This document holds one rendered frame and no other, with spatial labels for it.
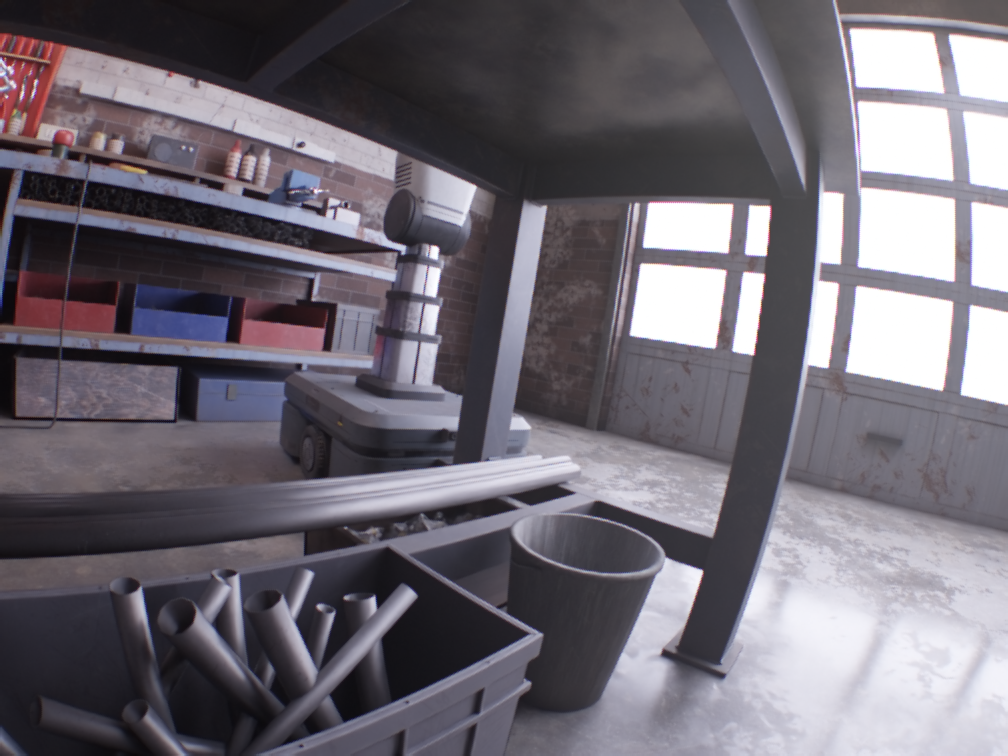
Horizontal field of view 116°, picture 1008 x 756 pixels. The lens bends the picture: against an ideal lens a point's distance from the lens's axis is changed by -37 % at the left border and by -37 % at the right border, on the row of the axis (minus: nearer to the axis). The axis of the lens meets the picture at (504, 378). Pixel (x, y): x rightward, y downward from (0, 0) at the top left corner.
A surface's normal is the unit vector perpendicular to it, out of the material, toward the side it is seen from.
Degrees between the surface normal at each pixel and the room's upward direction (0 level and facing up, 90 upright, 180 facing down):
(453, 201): 90
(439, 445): 90
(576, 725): 0
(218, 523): 45
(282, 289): 90
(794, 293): 90
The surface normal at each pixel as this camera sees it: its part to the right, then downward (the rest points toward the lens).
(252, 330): 0.76, 0.18
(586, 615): -0.11, 0.16
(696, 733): 0.16, -0.98
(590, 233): -0.64, -0.04
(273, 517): 0.65, -0.57
